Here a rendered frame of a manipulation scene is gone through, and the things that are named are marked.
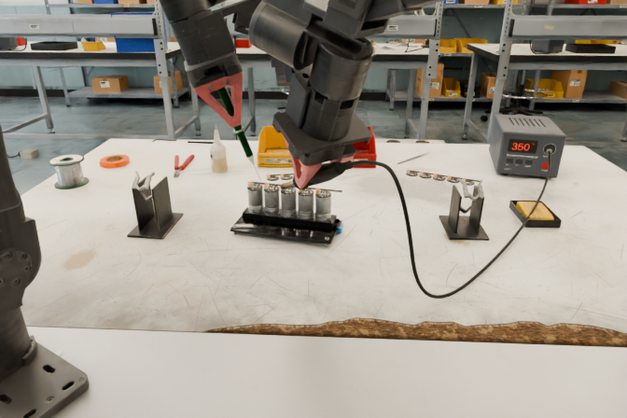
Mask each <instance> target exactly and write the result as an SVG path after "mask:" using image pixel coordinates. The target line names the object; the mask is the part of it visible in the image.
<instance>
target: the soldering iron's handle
mask: <svg viewBox="0 0 627 418"><path fill-rule="evenodd" d="M350 162H351V161H350V160H348V161H346V162H339V161H335V162H329V163H324V164H322V166H321V168H320V169H319V170H318V171H317V172H316V173H315V175H314V176H313V177H312V178H311V180H310V181H309V182H308V183H307V184H306V185H305V186H304V188H299V186H298V185H297V183H296V181H295V176H293V184H294V186H295V187H296V188H298V189H306V188H307V187H309V186H313V185H318V184H321V183H324V182H327V181H330V180H332V179H334V178H336V177H337V176H339V175H341V174H343V173H344V171H345V170H349V169H352V168H353V166H349V163H350Z"/></svg>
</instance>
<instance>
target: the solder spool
mask: <svg viewBox="0 0 627 418"><path fill-rule="evenodd" d="M84 159H85V158H84V156H82V155H64V156H60V157H57V158H54V159H52V160H50V161H49V165H51V166H55V168H56V169H55V171H56V175H57V177H58V182H56V183H55V184H54V187H55V188H57V189H73V188H80V187H83V186H85V185H87V184H88V183H89V182H90V180H89V178H87V177H84V176H83V172H82V168H81V165H80V163H81V162H82V161H83V160H84Z"/></svg>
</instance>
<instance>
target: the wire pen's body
mask: <svg viewBox="0 0 627 418"><path fill-rule="evenodd" d="M226 88H227V87H224V88H221V89H218V93H219V95H220V97H221V100H222V102H223V104H224V106H225V108H226V110H227V112H228V114H229V115H230V116H231V117H233V116H234V104H233V103H231V102H232V100H231V98H230V97H229V95H230V94H228V93H229V92H227V91H228V90H226ZM233 128H234V133H236V134H237V136H238V138H239V140H240V143H241V145H242V147H243V150H244V153H245V155H246V157H251V156H253V152H252V149H251V147H250V145H249V143H248V141H247V139H246V136H245V134H244V127H242V125H241V124H240V125H238V126H236V127H233Z"/></svg>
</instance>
